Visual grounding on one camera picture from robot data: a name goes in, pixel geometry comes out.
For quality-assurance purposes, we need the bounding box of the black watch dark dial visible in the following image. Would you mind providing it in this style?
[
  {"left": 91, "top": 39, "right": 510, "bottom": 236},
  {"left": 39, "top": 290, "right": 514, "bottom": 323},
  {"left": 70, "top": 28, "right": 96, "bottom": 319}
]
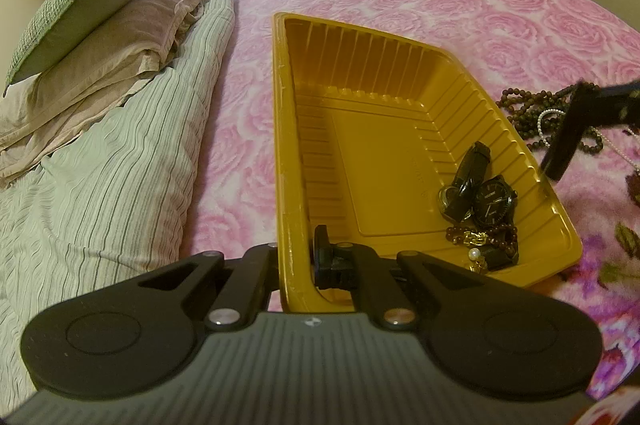
[{"left": 472, "top": 175, "right": 521, "bottom": 269}]

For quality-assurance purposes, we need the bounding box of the gold pearl earring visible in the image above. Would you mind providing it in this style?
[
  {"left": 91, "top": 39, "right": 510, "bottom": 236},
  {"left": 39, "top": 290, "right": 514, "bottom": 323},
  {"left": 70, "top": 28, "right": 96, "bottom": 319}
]
[{"left": 468, "top": 246, "right": 489, "bottom": 275}]

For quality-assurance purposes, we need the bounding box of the black watch gold rim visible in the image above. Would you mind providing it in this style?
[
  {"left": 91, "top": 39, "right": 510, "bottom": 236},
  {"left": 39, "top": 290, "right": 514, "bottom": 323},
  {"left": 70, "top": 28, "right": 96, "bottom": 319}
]
[{"left": 439, "top": 142, "right": 493, "bottom": 222}]

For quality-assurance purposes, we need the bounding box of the dark brown bead necklace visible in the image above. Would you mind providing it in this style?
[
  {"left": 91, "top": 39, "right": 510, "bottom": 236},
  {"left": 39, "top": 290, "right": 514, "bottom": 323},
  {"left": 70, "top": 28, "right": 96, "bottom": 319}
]
[{"left": 496, "top": 88, "right": 606, "bottom": 153}]

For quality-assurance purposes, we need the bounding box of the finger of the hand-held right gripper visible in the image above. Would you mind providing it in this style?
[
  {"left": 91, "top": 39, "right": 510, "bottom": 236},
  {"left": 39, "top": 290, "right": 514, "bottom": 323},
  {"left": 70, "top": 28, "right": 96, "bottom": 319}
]
[
  {"left": 539, "top": 81, "right": 599, "bottom": 182},
  {"left": 595, "top": 78, "right": 640, "bottom": 124}
]

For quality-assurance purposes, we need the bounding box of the beige pillow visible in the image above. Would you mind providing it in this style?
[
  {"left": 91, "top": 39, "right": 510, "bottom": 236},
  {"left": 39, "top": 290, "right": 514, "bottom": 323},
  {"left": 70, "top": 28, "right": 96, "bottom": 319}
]
[{"left": 0, "top": 0, "right": 208, "bottom": 181}]

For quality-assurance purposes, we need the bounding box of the red-brown bead bracelet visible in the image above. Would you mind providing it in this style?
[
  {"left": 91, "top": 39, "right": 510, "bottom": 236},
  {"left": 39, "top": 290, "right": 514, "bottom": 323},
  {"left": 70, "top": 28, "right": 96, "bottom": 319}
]
[{"left": 446, "top": 225, "right": 519, "bottom": 252}]

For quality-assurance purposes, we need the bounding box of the striped pale green quilt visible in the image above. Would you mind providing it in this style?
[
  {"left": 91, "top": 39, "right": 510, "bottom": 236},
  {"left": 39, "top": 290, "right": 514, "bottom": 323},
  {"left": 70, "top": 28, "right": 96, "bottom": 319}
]
[{"left": 0, "top": 0, "right": 237, "bottom": 411}]

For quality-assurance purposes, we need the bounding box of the green pillow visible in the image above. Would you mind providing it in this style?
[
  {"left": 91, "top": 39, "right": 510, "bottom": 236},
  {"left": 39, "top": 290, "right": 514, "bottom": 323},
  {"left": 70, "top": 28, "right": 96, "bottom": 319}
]
[{"left": 2, "top": 0, "right": 179, "bottom": 98}]

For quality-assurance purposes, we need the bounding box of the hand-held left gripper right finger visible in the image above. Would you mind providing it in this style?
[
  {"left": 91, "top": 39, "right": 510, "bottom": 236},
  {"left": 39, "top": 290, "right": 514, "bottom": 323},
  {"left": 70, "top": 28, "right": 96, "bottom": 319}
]
[{"left": 312, "top": 225, "right": 481, "bottom": 332}]

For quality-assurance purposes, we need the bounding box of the yellow plastic tray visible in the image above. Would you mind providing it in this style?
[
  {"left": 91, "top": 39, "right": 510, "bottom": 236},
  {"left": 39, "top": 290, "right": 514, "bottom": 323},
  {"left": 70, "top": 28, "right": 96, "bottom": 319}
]
[{"left": 272, "top": 12, "right": 584, "bottom": 313}]

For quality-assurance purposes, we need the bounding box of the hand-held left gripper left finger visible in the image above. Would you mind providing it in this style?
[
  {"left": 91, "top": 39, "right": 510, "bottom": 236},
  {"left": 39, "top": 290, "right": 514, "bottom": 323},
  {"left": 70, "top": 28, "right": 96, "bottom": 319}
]
[{"left": 135, "top": 242, "right": 279, "bottom": 332}]

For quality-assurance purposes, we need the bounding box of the white pearl necklace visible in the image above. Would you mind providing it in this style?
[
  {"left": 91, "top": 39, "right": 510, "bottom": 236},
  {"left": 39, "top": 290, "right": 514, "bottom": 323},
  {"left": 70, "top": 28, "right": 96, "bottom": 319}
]
[{"left": 536, "top": 108, "right": 640, "bottom": 171}]

